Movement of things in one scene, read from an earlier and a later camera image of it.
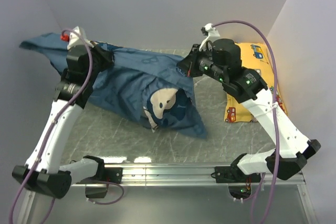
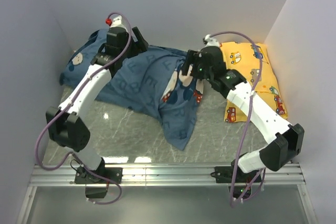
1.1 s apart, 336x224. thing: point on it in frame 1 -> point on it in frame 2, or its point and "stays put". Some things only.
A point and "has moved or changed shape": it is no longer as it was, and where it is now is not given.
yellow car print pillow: x=254 y=56 stays put
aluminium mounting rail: x=187 y=174 stays put
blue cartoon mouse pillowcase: x=139 y=82 has moved or changed shape
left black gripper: x=106 y=55 -> x=140 y=46
